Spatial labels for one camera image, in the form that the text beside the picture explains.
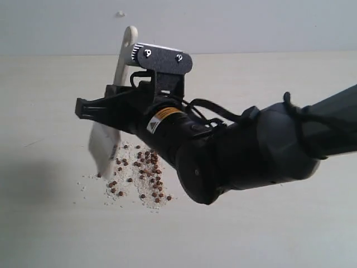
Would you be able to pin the pile of beans and grains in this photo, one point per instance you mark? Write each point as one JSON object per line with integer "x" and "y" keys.
{"x": 136, "y": 175}

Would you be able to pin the white paint brush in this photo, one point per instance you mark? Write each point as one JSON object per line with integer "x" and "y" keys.
{"x": 104, "y": 141}

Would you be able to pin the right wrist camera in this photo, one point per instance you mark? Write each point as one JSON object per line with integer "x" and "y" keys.
{"x": 160, "y": 59}

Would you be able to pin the white wall hook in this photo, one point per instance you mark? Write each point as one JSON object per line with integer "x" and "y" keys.
{"x": 120, "y": 14}

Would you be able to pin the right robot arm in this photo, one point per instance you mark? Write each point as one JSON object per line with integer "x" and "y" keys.
{"x": 213, "y": 150}

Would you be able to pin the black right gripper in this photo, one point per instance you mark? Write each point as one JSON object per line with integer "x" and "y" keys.
{"x": 151, "y": 110}

